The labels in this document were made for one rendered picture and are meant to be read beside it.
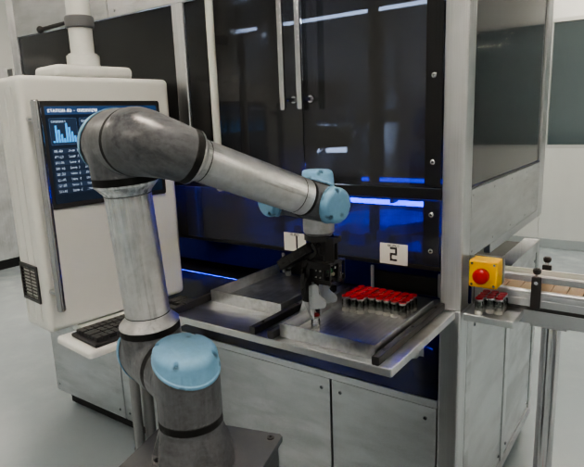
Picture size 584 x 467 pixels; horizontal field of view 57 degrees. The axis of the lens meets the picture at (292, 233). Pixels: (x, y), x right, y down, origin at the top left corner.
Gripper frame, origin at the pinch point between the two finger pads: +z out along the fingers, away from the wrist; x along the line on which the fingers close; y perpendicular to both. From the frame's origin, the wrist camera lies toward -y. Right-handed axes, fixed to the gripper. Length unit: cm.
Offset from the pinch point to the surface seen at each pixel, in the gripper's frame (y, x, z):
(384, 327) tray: 14.0, 10.9, 5.0
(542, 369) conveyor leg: 45, 46, 23
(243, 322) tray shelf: -19.7, -4.1, 5.4
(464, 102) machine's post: 26, 30, -50
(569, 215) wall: -13, 491, 53
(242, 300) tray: -27.4, 4.8, 3.1
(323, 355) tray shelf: 8.3, -9.2, 6.1
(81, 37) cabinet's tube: -81, -2, -74
